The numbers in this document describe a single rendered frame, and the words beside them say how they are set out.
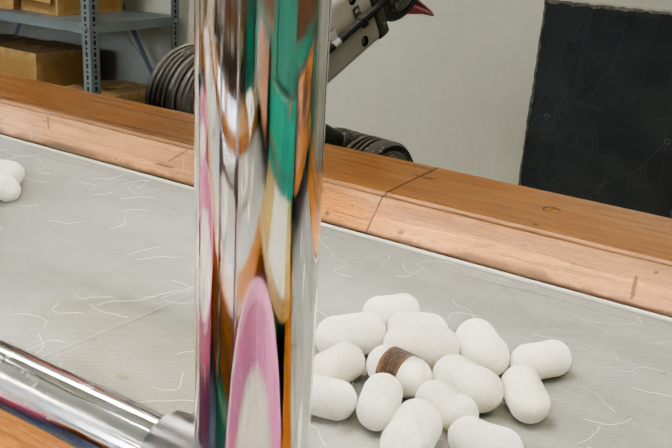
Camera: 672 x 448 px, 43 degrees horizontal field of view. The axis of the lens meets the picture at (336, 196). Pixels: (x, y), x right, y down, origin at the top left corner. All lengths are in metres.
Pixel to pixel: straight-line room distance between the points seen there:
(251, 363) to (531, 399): 0.25
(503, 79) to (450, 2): 0.28
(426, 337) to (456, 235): 0.17
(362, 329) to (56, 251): 0.23
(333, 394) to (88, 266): 0.22
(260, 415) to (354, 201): 0.46
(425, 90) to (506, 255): 2.16
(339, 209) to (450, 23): 2.06
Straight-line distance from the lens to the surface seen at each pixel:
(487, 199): 0.62
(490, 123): 2.64
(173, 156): 0.72
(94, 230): 0.61
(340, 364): 0.40
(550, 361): 0.43
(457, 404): 0.38
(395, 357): 0.41
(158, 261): 0.55
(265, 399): 0.16
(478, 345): 0.43
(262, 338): 0.15
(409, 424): 0.36
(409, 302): 0.47
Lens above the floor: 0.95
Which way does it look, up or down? 18 degrees down
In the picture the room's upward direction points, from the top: 3 degrees clockwise
